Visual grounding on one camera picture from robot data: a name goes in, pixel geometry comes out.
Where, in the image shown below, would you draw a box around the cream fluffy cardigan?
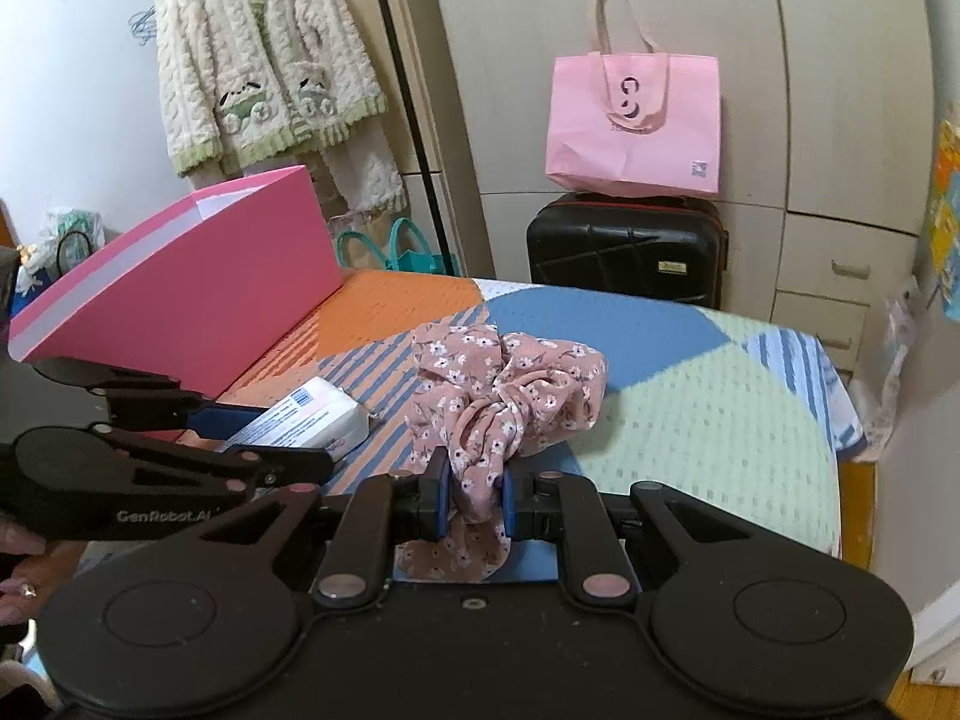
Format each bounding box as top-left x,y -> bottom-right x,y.
154,0 -> 389,177

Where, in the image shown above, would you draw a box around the person's left hand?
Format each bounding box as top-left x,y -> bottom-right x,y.
0,521 -> 46,623

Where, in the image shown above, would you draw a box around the black clothes rack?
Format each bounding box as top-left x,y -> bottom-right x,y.
364,0 -> 451,271

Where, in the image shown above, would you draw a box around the pink cardboard box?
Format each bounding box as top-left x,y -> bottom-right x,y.
7,165 -> 347,400

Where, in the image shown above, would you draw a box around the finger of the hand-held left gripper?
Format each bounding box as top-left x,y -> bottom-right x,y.
88,422 -> 336,502
31,356 -> 260,437

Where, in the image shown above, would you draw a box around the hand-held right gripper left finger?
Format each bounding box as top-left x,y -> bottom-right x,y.
195,446 -> 452,611

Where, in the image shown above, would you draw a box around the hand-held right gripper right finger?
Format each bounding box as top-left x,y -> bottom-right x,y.
501,465 -> 758,607

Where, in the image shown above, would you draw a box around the white green plastic packet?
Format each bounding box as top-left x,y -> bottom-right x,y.
41,206 -> 106,256

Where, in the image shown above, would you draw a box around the teal gift bag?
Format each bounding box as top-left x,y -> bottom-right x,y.
335,217 -> 460,277

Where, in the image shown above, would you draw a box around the small white soap box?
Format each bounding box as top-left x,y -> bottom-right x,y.
221,377 -> 370,460

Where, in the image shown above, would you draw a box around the beige wardrobe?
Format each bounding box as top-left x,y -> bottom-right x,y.
375,0 -> 942,383

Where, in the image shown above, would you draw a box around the pink floral scrunchie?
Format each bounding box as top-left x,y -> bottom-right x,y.
394,321 -> 610,584

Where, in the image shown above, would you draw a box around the pink tote bag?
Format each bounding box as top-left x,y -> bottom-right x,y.
545,0 -> 722,201

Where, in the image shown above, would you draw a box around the cream fluffy pants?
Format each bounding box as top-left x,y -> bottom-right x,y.
289,116 -> 410,217

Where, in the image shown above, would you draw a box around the clear plastic bag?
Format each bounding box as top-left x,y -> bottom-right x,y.
862,277 -> 925,460

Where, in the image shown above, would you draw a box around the black suitcase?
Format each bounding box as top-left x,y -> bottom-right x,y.
525,193 -> 730,310

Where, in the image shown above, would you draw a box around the colourful paper bag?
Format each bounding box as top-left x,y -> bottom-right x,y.
924,101 -> 960,293

